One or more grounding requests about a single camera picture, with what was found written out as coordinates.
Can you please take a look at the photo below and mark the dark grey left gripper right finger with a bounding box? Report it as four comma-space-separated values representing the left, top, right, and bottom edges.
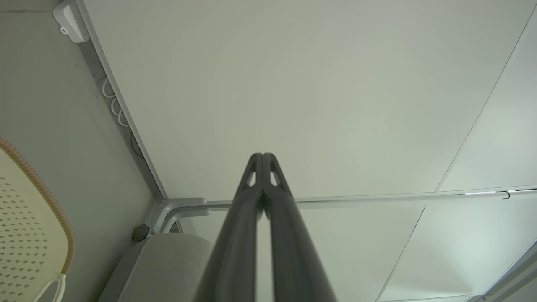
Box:
262, 152, 339, 302

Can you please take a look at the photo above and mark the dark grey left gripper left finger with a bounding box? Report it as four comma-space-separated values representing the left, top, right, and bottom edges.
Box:
193, 152, 264, 302

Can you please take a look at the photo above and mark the cream perforated laundry basket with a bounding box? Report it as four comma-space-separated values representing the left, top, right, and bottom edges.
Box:
0, 138, 77, 302

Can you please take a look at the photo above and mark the grey partition foot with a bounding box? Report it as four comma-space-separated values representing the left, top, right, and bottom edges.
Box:
161, 207, 211, 234
149, 197, 209, 235

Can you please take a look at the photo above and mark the grey fabric sofa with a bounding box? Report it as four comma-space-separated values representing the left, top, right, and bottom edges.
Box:
97, 233, 215, 302

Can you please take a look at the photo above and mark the black caster wheel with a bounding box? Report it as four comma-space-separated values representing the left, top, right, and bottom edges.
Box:
132, 223, 151, 243

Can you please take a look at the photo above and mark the narrow white partition panel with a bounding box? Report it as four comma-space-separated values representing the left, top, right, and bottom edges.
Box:
178, 187, 537, 302

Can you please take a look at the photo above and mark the wide white partition panel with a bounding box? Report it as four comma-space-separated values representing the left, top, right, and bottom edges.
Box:
76, 0, 537, 202

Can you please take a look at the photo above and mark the white power strip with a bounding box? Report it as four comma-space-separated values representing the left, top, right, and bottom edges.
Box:
52, 0, 91, 44

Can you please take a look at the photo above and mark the white coiled cable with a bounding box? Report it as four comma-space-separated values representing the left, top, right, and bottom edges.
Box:
100, 77, 131, 128

